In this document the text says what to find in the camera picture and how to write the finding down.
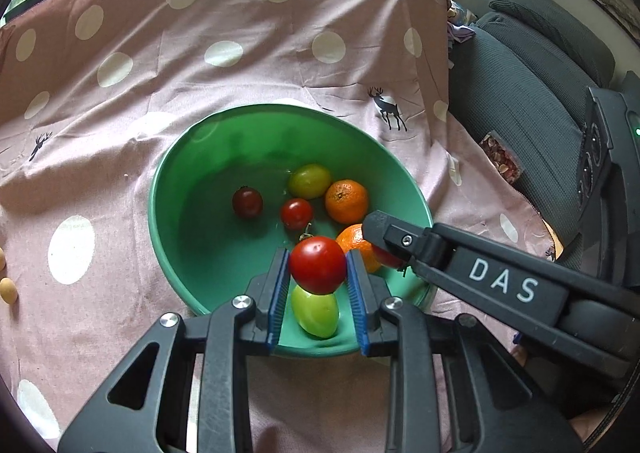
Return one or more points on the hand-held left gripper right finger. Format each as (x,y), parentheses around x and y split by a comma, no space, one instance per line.
(357,303)

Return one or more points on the large orange mandarin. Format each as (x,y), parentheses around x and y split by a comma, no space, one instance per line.
(352,245)

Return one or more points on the green bowl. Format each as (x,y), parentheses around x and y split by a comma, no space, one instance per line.
(215,173)

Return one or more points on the red cherry tomato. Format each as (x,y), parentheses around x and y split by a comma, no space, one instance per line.
(387,257)
(247,202)
(318,264)
(296,213)

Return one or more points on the green jujube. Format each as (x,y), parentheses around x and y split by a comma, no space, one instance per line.
(315,313)
(310,180)

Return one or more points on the patterned purple cloth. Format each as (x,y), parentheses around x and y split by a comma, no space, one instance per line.
(462,30)

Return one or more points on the pink polka dot blanket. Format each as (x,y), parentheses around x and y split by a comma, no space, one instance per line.
(150,33)

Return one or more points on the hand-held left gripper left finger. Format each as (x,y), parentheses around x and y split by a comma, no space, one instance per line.
(280,303)

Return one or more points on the grey sofa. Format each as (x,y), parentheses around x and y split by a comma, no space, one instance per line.
(525,83)

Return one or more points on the brown longan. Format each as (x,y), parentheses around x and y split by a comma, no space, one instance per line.
(7,290)
(2,258)

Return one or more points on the snack packet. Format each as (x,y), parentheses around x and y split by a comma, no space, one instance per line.
(500,158)

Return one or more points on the small orange mandarin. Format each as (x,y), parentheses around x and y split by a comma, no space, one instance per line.
(346,201)

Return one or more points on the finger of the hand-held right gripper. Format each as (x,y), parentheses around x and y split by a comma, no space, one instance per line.
(400,238)

